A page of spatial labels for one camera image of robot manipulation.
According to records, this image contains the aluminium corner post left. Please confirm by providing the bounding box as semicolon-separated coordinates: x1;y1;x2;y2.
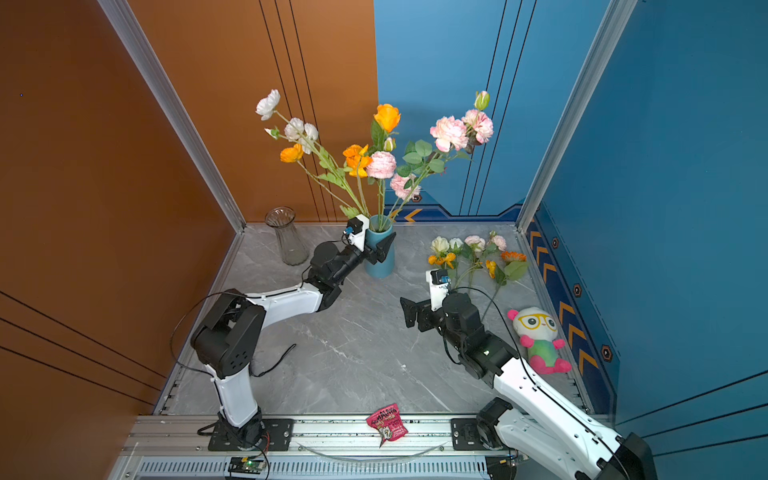
98;0;246;232

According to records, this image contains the yellow poppy flower stem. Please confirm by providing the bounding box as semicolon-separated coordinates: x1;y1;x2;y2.
467;260;500;293

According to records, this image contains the pink rose spray stem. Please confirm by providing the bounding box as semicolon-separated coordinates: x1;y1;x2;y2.
386;90;494;222

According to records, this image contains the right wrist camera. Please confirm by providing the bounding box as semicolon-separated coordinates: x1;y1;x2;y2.
426;269;451;311

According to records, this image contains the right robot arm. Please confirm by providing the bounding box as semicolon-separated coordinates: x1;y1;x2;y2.
400;291;658;479

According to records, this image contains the aluminium corner post right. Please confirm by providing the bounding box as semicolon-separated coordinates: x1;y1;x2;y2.
516;0;638;233

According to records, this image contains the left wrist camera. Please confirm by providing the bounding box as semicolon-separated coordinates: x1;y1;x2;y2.
343;214;370;252

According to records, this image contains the clear glass vase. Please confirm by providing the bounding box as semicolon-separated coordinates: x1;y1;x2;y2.
265;206;309;266

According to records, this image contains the black connector box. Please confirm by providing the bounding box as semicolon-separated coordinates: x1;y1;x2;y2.
485;456;517;480

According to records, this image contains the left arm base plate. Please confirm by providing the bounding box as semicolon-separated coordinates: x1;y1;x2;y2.
198;417;294;453

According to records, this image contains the orange gerbera stem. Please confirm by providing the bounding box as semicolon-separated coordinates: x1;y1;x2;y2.
491;251;528;300

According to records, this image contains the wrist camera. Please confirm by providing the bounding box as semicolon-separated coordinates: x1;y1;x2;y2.
426;269;451;311
343;214;370;252

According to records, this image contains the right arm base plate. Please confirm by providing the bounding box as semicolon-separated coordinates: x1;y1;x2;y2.
450;417;501;451

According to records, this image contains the orange yellow small flower stem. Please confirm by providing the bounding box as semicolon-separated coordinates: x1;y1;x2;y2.
279;141;372;219

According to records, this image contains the white plush toy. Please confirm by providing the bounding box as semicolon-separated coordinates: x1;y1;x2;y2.
507;307;572;375

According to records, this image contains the green circuit board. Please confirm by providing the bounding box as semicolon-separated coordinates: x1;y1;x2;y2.
227;456;269;479

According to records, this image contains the aluminium corner post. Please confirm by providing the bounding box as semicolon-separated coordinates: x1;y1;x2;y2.
516;0;638;233
98;0;246;232

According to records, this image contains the pink snack packet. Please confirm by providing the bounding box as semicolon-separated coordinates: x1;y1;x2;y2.
366;403;408;447

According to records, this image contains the teal cylindrical vase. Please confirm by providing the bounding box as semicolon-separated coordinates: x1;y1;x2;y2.
365;215;396;279

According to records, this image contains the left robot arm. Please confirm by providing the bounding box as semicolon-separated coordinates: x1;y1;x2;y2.
190;226;396;451

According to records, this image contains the yellow rose stem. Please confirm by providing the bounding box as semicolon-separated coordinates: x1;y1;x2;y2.
366;103;401;215

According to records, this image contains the white flower stem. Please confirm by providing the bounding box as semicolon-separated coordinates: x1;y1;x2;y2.
254;89;371;219

